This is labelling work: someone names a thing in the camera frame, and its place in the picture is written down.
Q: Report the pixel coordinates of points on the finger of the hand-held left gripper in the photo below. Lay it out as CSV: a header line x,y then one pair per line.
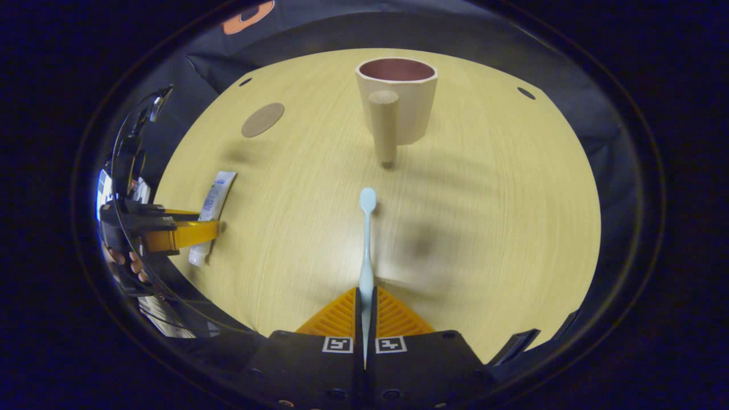
x,y
188,234
171,213

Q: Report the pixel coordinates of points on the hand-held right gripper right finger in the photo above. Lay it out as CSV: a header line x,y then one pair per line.
x,y
416,376

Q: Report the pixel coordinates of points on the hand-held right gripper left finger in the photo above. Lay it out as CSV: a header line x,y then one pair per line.
x,y
319,376

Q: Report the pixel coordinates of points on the white toothpaste tube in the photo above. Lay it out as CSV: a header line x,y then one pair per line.
x,y
213,205

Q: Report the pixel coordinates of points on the light blue toothbrush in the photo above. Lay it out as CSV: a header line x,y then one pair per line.
x,y
367,256

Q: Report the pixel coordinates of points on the round brown coaster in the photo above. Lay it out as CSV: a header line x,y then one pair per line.
x,y
262,119

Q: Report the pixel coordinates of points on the beige cup with brown inside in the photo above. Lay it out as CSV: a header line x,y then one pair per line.
x,y
407,114

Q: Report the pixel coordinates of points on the wooden desktop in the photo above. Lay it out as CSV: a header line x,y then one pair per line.
x,y
484,228

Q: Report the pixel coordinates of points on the bright screen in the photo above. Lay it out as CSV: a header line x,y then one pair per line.
x,y
103,196

